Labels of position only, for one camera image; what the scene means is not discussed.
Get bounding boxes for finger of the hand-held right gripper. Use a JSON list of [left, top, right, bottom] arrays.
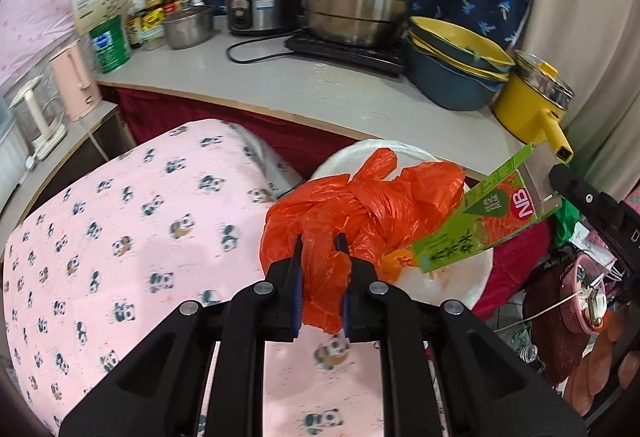
[[548, 162, 627, 229]]

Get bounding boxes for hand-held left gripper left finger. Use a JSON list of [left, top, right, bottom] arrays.
[[59, 237, 305, 437]]

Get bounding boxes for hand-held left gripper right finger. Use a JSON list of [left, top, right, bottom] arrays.
[[335, 233, 587, 437]]

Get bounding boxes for green and orange carton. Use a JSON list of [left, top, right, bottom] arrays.
[[411, 143, 568, 274]]

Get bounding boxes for orange plastic bag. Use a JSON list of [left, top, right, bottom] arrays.
[[260, 148, 467, 334]]

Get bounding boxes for green plastic bag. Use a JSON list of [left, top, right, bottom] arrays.
[[552, 200, 581, 245]]

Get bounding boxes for pink plastic basket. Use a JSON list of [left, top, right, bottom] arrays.
[[559, 253, 613, 335]]

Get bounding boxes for orange-brown padded object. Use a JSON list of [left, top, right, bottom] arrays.
[[565, 307, 636, 410]]

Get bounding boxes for yellow-lined navy bowl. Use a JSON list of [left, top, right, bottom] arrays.
[[407, 16, 516, 73], [407, 40, 511, 83]]

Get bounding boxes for pink panda printed cloth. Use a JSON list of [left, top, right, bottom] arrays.
[[2, 118, 451, 437]]

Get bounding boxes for stacked blue and yellow bowls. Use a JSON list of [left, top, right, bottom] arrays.
[[405, 37, 506, 112]]

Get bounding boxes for beige curtain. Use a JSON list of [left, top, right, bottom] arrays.
[[517, 0, 640, 198]]

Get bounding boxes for red table skirt cloth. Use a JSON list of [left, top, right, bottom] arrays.
[[97, 84, 551, 318]]

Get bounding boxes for black induction cooker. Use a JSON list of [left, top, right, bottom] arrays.
[[285, 30, 408, 78]]

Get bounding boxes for small steel pot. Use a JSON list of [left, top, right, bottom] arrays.
[[161, 4, 216, 50]]

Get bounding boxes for pink electric kettle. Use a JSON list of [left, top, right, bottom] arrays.
[[48, 40, 101, 123]]

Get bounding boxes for yellow label jar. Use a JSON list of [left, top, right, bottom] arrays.
[[142, 7, 168, 40]]

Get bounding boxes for green tin can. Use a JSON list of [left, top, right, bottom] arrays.
[[89, 14, 132, 75]]

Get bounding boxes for brown soy sauce bottle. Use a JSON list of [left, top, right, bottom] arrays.
[[125, 7, 143, 49]]

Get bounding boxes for white blender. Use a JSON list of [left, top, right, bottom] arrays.
[[9, 76, 68, 161]]

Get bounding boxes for white dish box clear lid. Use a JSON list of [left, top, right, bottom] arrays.
[[0, 92, 26, 203]]

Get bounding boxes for yellow pot with handle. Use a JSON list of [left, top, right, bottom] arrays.
[[492, 50, 576, 164]]

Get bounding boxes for white string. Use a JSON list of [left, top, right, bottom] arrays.
[[495, 287, 591, 333]]

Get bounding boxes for black power cable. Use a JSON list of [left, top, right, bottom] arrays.
[[226, 37, 293, 65]]

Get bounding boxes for white kettle cable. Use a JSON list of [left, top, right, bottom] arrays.
[[85, 120, 108, 163]]

